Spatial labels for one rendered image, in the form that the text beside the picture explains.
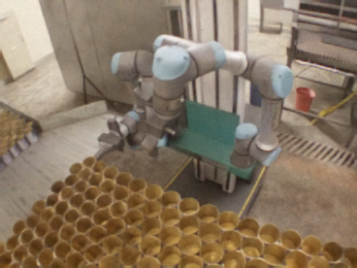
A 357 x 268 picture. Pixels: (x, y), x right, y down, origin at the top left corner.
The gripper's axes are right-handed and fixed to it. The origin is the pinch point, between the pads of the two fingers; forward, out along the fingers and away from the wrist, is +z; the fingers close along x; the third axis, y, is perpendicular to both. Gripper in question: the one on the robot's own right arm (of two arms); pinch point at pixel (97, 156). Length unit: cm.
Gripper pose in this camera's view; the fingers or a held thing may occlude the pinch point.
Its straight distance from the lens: 103.8
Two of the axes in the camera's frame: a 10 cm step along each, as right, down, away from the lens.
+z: -4.2, 6.1, -6.7
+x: -9.0, -1.9, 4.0
